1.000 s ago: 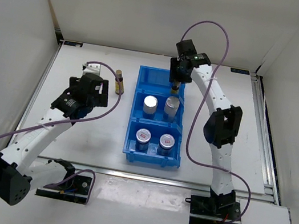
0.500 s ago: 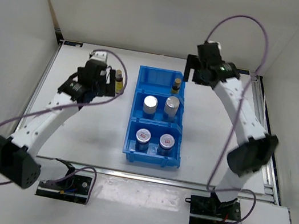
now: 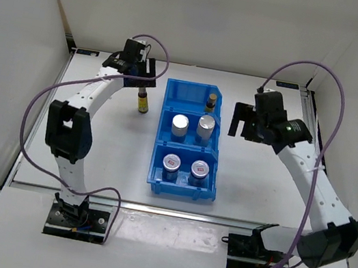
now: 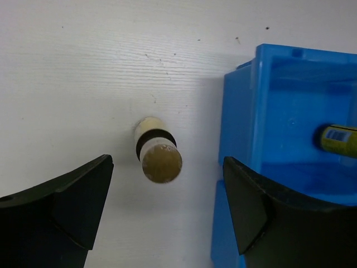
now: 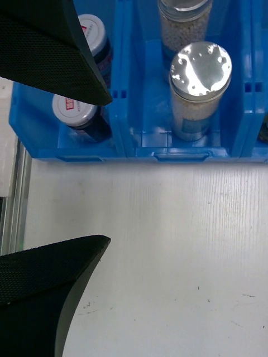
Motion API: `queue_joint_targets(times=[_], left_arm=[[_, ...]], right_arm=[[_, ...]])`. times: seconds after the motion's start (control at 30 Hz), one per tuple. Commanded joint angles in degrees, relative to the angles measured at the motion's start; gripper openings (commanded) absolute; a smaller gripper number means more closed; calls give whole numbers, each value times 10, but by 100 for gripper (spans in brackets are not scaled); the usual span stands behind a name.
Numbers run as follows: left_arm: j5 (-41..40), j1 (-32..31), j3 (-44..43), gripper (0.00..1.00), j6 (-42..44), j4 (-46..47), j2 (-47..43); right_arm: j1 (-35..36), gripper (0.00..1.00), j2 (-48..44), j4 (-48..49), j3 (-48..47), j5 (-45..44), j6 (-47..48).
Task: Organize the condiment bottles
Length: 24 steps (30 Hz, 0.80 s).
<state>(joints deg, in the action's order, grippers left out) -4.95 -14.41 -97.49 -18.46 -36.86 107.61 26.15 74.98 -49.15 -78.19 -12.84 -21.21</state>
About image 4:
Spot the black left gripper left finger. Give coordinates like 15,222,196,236
1,155,114,267

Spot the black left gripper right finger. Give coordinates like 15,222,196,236
223,157,356,267

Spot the brown yellow-label bottle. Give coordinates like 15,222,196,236
134,117,182,184
313,124,356,159

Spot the blue plastic divided bin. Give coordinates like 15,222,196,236
210,44,356,267

